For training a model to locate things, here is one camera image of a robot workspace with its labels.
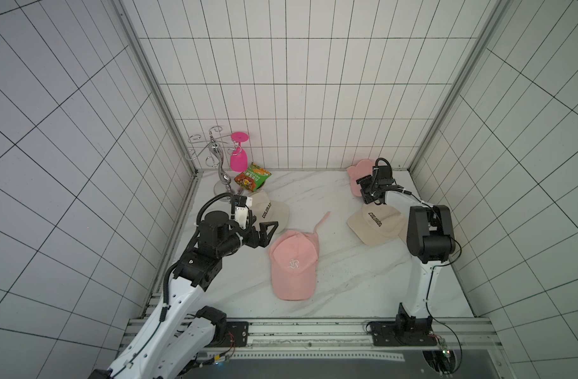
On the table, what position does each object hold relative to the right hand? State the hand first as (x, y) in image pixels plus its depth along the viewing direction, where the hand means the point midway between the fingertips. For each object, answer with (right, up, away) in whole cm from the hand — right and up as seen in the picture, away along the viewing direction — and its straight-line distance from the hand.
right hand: (362, 180), depth 105 cm
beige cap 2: (+2, -19, -9) cm, 21 cm away
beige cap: (-43, -13, -6) cm, 45 cm away
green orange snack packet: (-51, +1, +2) cm, 51 cm away
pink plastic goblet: (-56, +9, -2) cm, 57 cm away
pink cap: (-32, -29, -21) cm, 48 cm away
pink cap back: (+3, +6, +9) cm, 11 cm away
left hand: (-41, -15, -33) cm, 55 cm away
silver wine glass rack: (-65, -4, +5) cm, 66 cm away
